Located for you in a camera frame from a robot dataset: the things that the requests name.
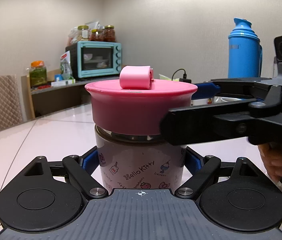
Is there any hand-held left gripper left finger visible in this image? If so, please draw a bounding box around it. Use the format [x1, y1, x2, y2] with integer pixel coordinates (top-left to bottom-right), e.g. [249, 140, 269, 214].
[24, 149, 108, 198]

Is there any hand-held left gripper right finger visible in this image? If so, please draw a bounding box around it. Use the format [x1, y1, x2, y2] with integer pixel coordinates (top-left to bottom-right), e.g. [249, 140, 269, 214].
[175, 147, 260, 199]

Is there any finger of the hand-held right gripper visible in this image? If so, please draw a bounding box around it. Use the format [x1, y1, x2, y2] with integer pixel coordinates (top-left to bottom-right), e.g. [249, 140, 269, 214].
[192, 77, 274, 100]
[159, 100, 259, 146]

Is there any printed glass bottle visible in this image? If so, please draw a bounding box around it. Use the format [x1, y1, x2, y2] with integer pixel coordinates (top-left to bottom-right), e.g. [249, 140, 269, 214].
[94, 124, 188, 196]

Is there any pink bottle cap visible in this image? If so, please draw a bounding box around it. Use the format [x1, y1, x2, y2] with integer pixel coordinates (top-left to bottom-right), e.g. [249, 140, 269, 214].
[84, 65, 198, 134]

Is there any person's right hand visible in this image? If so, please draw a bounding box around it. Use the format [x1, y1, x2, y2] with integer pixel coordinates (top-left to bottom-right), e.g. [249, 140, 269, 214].
[257, 143, 282, 183]

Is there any white container with red print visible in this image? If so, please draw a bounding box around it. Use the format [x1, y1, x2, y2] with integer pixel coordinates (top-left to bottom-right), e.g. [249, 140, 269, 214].
[190, 96, 222, 106]

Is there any blue thermos flask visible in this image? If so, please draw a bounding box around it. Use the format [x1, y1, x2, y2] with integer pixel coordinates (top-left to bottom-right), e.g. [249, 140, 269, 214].
[228, 18, 264, 79]

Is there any wooden side cabinet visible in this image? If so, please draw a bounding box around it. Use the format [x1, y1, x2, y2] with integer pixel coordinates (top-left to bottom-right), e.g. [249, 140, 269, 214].
[21, 68, 123, 119]

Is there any white flat box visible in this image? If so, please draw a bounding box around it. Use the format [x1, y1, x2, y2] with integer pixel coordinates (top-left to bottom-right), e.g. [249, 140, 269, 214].
[50, 78, 76, 87]

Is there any green and white packet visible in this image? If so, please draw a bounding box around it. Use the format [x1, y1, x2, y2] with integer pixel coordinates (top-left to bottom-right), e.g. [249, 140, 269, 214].
[59, 50, 73, 81]

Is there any teal toaster oven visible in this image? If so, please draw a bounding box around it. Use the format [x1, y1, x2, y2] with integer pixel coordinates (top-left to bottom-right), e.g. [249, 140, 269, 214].
[65, 41, 122, 80]

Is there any green jar with orange lid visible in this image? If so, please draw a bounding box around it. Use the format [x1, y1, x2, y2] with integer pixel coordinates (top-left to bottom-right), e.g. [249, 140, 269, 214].
[29, 60, 48, 87]

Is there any quilted chair back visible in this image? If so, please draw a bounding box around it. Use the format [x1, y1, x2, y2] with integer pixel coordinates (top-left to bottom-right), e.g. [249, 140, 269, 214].
[0, 74, 24, 138]

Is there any tall red-filled glass jar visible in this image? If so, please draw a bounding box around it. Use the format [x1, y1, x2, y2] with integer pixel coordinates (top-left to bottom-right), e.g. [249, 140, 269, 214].
[103, 25, 116, 43]

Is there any small red-filled glass jar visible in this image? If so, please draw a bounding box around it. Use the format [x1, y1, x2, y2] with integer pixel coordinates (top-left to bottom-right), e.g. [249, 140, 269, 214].
[90, 29, 104, 42]

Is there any clear plastic food bag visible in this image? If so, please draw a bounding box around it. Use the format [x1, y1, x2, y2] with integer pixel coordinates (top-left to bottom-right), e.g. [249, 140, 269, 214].
[67, 27, 79, 46]

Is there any glass jar with yellow lid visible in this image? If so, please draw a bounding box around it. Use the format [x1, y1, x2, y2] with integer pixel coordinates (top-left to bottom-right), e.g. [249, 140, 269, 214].
[77, 25, 90, 42]

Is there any black charger with cable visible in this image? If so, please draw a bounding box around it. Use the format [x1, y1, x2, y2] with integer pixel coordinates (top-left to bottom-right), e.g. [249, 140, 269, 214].
[172, 69, 193, 83]

